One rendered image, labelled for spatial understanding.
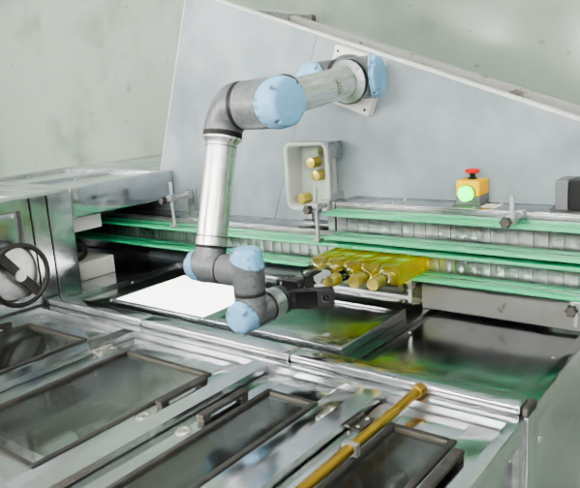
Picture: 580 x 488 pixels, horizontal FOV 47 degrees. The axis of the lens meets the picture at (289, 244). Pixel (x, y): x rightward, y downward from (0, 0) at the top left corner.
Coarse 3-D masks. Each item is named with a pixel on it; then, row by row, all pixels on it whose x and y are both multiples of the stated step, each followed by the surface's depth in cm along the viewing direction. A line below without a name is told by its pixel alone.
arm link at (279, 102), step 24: (336, 72) 171; (360, 72) 176; (384, 72) 184; (240, 96) 151; (264, 96) 147; (288, 96) 149; (312, 96) 160; (336, 96) 170; (360, 96) 178; (240, 120) 154; (264, 120) 150; (288, 120) 150
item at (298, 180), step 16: (288, 144) 218; (304, 144) 215; (320, 144) 211; (288, 160) 221; (304, 160) 225; (288, 176) 222; (304, 176) 226; (288, 192) 223; (304, 192) 228; (320, 192) 224
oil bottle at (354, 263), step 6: (366, 252) 194; (372, 252) 194; (378, 252) 193; (354, 258) 188; (360, 258) 188; (366, 258) 188; (372, 258) 188; (348, 264) 184; (354, 264) 183; (360, 264) 184; (354, 270) 183
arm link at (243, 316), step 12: (240, 300) 151; (252, 300) 151; (264, 300) 153; (228, 312) 153; (240, 312) 149; (252, 312) 150; (264, 312) 153; (276, 312) 156; (240, 324) 150; (252, 324) 150; (264, 324) 156
